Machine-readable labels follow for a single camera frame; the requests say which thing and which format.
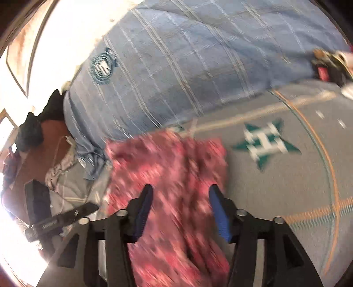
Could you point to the blue striped shirt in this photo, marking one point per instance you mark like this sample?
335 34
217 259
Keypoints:
193 55

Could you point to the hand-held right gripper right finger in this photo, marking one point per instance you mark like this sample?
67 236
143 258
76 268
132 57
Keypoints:
220 215

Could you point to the dark blurred bundle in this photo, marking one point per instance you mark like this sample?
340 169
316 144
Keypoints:
331 69

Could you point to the grey star-print blanket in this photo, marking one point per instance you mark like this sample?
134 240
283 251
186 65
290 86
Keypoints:
275 187

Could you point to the dark cloth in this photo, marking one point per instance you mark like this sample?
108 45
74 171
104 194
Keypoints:
30 132

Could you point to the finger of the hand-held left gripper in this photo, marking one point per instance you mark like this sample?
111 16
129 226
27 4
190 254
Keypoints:
63 218
38 201

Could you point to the wooden window frame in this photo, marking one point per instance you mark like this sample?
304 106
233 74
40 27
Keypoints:
16 60

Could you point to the light grey crumpled cloth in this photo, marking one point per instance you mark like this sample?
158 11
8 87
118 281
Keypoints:
69 182

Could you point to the red floral small garment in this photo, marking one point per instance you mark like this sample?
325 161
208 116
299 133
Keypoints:
171 171

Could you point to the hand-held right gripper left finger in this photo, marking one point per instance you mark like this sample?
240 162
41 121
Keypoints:
143 212

